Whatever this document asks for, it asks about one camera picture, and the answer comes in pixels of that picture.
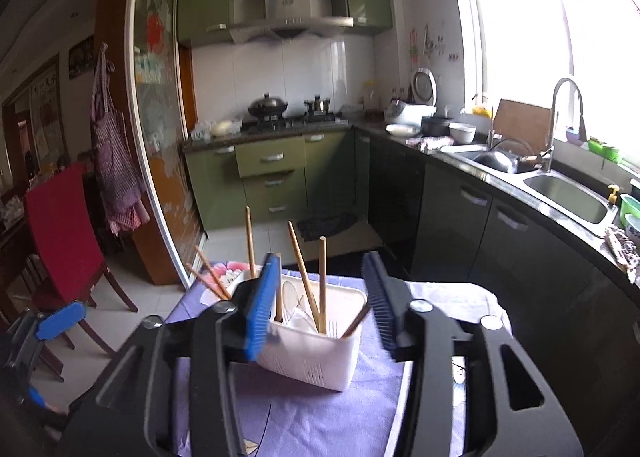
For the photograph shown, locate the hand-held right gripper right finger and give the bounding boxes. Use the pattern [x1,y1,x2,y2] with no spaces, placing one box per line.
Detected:
[361,251,586,457]

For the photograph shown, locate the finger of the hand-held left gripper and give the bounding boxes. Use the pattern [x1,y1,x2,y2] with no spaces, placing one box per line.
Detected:
[9,301,87,380]
[20,384,56,410]

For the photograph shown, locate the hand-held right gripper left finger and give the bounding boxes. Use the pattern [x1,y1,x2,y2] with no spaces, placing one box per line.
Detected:
[57,252,282,457]

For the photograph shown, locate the dark brown wooden chopstick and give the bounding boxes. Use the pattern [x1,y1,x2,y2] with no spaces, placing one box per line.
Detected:
[318,236,328,336]

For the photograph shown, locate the white plastic utensil holder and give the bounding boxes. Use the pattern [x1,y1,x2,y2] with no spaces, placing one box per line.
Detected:
[227,271,368,393]

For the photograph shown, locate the red wooden chair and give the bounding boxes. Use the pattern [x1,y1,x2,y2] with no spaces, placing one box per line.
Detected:
[25,162,140,356]

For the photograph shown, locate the dark floor rag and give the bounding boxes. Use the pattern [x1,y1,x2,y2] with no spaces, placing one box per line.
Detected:
[297,212,359,236]

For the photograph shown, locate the dark lower kitchen cabinets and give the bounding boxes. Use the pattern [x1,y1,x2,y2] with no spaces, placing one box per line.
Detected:
[352,129,640,438]

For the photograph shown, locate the purple floral tablecloth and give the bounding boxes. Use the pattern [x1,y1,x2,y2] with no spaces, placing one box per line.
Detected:
[165,259,513,457]

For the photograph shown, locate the green lower kitchen cabinets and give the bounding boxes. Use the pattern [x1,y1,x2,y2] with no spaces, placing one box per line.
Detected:
[182,129,371,233]

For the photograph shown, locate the green kitchen cabinets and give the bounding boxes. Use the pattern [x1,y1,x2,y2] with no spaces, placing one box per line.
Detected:
[182,129,371,233]
[177,0,393,48]

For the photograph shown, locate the checked purple apron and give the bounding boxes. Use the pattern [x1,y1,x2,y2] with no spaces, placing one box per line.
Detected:
[90,43,151,237]

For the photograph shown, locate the patterned dish cloth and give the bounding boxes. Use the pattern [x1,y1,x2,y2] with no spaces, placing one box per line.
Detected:
[406,135,453,154]

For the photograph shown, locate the white plastic bags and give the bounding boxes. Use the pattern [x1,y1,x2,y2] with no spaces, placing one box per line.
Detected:
[192,119,244,140]

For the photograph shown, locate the black gas stove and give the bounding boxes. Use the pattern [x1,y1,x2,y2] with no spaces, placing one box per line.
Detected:
[240,112,351,133]

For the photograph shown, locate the dark inner cooking pot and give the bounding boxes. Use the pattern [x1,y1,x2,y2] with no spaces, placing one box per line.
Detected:
[421,116,455,139]

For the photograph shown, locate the white bowl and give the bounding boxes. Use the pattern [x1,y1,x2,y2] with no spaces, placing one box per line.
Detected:
[448,122,477,146]

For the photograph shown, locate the white rice cooker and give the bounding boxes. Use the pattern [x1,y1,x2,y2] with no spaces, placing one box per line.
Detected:
[385,68,438,124]

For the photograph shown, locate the sliding glass door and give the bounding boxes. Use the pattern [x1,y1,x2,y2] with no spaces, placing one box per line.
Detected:
[125,0,208,289]

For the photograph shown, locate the black wok with lid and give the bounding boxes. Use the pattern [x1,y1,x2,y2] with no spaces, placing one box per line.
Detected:
[247,93,290,119]

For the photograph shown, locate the clear oil bottle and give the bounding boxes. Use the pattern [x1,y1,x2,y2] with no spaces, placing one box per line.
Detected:
[362,79,381,113]

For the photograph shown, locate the small steel faucet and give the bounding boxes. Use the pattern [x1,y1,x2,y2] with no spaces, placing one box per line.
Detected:
[472,93,501,150]

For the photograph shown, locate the steel kitchen sink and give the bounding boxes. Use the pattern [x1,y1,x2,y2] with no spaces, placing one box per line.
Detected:
[522,172,619,238]

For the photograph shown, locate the wooden cutting board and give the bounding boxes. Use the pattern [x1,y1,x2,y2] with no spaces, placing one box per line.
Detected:
[492,98,558,156]

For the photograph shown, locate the patterned rag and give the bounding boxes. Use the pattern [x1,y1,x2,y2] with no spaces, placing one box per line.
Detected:
[602,224,640,283]

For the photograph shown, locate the green plastic basin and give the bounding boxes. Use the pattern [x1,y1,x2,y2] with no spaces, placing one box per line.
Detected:
[619,193,640,234]

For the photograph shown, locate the tall steel faucet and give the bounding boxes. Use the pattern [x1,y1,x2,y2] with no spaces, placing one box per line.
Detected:
[541,78,587,173]

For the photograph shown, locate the green plastic holder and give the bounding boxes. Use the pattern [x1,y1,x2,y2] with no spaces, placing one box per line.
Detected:
[587,137,621,164]

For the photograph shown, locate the steel range hood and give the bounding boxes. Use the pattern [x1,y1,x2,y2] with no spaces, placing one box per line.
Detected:
[229,0,355,44]

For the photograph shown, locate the green upper kitchen cabinets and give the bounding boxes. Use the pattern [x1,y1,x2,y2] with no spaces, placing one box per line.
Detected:
[177,0,393,48]

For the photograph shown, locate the kitchen window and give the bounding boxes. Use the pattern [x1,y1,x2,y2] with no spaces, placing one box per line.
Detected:
[452,0,640,168]

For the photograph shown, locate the dark pan with handle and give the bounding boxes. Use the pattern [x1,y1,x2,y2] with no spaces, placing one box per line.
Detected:
[475,138,544,174]

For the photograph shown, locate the wall poster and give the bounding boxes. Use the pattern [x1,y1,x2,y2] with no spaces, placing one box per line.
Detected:
[27,62,68,163]

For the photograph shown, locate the dark framed wall picture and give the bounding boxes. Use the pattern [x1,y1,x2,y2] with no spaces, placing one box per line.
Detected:
[67,35,96,80]

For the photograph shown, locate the wall stickers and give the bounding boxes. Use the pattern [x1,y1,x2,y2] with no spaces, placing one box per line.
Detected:
[407,24,461,68]

